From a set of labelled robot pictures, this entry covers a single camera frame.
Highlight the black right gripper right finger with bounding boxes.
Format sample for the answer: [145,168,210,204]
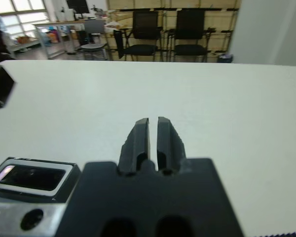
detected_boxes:
[156,116,187,175]

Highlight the small dark bin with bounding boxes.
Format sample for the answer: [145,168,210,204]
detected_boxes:
[217,54,234,64]

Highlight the large window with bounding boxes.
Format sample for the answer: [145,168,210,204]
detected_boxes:
[0,0,49,35]

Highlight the wooden crate stack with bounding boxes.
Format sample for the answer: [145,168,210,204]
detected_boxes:
[106,0,239,62]

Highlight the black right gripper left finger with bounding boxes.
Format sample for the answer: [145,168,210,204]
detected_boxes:
[118,118,151,175]

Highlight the black box base white lining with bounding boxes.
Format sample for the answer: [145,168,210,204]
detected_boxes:
[0,157,81,204]

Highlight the grey chair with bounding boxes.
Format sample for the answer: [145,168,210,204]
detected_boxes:
[80,19,109,61]

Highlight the black computer tower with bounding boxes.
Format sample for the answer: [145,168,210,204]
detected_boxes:
[76,31,90,46]

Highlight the wood top metal desk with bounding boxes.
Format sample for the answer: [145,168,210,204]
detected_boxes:
[32,19,107,60]

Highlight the black box lid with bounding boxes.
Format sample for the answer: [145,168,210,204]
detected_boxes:
[0,65,17,113]

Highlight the black mesh office chair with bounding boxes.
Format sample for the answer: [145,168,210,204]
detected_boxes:
[122,10,162,61]
[171,9,212,62]

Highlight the colourful bags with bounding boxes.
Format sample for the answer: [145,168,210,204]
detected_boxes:
[46,27,61,44]

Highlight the white desktop appliance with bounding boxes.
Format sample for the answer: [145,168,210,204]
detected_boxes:
[55,8,75,22]

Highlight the black monitor on stand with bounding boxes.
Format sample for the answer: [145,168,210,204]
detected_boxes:
[66,0,89,19]

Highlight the white low shelf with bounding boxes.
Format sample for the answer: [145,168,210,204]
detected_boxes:
[7,39,43,54]

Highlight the black folded chair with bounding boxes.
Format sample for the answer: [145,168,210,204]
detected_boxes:
[112,29,125,60]

